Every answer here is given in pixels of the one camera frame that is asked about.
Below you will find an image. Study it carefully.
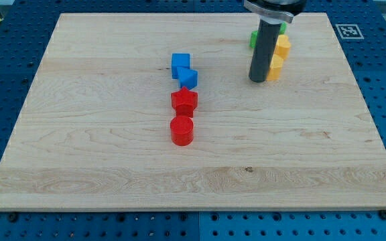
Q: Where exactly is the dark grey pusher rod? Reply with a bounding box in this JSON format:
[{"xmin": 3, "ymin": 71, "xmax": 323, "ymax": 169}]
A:
[{"xmin": 249, "ymin": 19, "xmax": 281, "ymax": 83}]

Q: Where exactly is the green star block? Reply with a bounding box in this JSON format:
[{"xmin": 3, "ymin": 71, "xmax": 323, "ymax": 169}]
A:
[{"xmin": 249, "ymin": 23, "xmax": 287, "ymax": 48}]

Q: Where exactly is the wooden board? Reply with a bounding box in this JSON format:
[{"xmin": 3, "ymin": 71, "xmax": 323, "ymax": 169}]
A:
[{"xmin": 0, "ymin": 13, "xmax": 386, "ymax": 212}]

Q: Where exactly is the red star block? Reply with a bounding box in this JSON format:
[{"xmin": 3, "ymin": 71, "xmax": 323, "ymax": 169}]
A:
[{"xmin": 171, "ymin": 86, "xmax": 198, "ymax": 118}]

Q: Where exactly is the white fiducial marker tag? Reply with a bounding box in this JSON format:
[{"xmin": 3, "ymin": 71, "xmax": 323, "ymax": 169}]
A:
[{"xmin": 336, "ymin": 23, "xmax": 364, "ymax": 39}]

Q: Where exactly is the red cylinder block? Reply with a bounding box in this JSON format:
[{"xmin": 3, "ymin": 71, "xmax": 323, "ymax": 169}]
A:
[{"xmin": 170, "ymin": 115, "xmax": 194, "ymax": 146}]

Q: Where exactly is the blue cube block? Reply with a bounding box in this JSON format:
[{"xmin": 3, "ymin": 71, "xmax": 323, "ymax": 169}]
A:
[{"xmin": 171, "ymin": 53, "xmax": 190, "ymax": 79}]

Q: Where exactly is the blue triangle block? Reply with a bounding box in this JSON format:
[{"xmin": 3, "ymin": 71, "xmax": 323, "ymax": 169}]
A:
[{"xmin": 177, "ymin": 67, "xmax": 198, "ymax": 90}]

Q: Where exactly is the yellow heart block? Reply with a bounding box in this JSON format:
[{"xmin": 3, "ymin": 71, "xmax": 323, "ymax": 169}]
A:
[{"xmin": 274, "ymin": 34, "xmax": 292, "ymax": 60}]

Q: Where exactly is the robot arm flange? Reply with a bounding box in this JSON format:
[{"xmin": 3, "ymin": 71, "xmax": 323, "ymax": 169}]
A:
[{"xmin": 243, "ymin": 0, "xmax": 307, "ymax": 24}]

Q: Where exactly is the yellow pentagon block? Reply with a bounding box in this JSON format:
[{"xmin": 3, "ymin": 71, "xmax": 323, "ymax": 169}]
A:
[{"xmin": 266, "ymin": 54, "xmax": 284, "ymax": 81}]

